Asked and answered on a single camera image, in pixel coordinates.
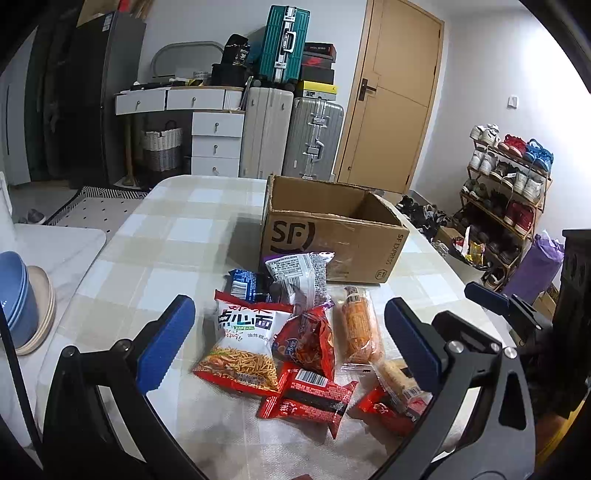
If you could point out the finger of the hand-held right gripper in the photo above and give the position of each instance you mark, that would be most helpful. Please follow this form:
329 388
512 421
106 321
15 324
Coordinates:
485 295

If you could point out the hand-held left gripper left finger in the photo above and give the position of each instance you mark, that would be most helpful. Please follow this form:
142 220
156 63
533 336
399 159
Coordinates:
161 341

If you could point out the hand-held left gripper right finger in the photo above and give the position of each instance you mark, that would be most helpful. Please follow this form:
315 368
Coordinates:
413 346

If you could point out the orange bread packet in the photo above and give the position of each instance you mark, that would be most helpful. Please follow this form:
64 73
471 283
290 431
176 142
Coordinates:
360 327

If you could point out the red chip bag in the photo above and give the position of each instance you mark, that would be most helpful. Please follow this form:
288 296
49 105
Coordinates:
304 341

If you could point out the brown cardboard box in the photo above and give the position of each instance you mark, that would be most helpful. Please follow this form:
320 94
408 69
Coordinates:
323 240

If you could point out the beige wafer packet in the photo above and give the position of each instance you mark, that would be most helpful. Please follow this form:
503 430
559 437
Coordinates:
397 381

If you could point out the black bin bag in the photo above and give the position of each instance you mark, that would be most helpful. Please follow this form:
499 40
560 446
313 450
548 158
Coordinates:
471 256

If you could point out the purple bag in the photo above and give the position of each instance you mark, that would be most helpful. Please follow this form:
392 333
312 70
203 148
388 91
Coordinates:
535 272

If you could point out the small cardboard carton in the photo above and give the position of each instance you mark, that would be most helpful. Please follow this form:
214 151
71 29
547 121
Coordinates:
447 234

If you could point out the white red noodle snack bag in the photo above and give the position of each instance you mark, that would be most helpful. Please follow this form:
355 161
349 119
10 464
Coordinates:
240 341

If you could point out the pile of shoes on floor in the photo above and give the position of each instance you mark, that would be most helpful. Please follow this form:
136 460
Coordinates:
422 217

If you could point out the blue snack packet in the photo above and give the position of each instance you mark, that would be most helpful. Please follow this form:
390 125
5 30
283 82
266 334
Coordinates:
244 281

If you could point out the checkered tablecloth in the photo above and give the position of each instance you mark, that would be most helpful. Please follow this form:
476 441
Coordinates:
184 240

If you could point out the red black snack packet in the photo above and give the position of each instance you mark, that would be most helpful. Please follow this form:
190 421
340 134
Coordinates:
309 397

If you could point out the rows of shoes on rack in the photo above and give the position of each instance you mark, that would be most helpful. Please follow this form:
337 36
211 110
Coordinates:
512 180

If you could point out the wooden shoe rack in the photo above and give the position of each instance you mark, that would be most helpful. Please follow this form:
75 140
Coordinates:
547 184

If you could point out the white grey purple-trim snack packet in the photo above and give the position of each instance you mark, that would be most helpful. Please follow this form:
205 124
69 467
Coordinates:
298 272

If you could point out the blue bowl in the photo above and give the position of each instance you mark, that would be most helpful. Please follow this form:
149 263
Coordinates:
25 323
11 277

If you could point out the black white patterned rug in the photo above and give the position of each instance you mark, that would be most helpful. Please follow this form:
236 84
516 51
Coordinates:
97 205

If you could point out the grey slipper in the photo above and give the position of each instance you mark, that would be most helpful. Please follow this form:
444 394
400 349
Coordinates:
33 216

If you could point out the woven laundry basket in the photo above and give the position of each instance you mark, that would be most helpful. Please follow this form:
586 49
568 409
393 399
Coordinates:
161 150

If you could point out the white drawer dresser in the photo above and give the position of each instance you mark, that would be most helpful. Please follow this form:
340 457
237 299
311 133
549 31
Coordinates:
217 138

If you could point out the wooden door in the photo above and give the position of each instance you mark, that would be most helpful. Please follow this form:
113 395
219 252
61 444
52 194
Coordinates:
397 92

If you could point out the silver suitcase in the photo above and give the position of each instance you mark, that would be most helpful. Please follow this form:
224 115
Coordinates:
314 138

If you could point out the beige suitcase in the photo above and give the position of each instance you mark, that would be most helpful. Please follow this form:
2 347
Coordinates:
265 134

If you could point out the dark grey refrigerator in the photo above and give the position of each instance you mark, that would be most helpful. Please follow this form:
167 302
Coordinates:
115 101

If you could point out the yellow black shoebox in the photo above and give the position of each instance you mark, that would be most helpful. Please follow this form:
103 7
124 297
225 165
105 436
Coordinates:
316 90

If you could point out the plain black shoebox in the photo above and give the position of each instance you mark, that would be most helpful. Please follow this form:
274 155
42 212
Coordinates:
317 74

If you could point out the oval mirror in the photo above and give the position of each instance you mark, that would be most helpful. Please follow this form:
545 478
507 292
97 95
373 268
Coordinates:
184 55

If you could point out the red black shoebox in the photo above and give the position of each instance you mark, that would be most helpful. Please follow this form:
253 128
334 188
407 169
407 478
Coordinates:
318 58

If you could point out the thin black shoebox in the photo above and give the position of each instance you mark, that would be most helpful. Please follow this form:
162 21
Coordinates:
319 48

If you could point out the black printed box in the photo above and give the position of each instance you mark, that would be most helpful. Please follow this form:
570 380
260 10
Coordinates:
236 50

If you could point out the teal suitcase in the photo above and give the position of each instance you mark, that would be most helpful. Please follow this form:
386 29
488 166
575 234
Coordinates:
281 46

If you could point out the large cardboard carton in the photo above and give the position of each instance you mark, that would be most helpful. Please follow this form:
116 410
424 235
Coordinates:
94 11

